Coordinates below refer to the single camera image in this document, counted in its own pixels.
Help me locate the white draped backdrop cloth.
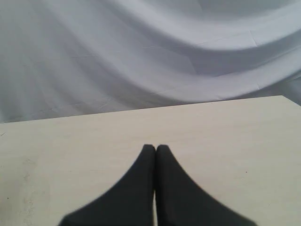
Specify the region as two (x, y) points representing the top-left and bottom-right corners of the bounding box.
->
(0, 0), (301, 122)

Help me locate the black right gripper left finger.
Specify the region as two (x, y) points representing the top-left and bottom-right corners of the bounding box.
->
(59, 145), (155, 226)

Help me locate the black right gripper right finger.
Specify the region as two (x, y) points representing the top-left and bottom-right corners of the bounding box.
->
(155, 145), (256, 226)

